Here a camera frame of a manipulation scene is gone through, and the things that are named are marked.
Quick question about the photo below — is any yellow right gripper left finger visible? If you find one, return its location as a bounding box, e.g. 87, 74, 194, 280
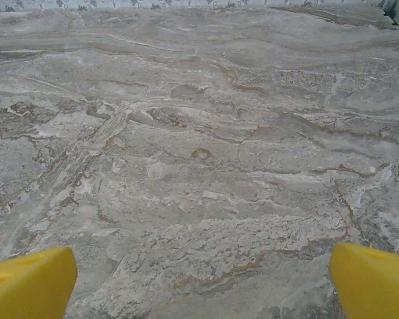
0, 246, 78, 319

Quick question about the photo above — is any aluminium corner post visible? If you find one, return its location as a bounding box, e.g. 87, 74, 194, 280
384, 0, 399, 33

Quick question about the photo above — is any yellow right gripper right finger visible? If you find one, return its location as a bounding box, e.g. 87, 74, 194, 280
329, 242, 399, 319

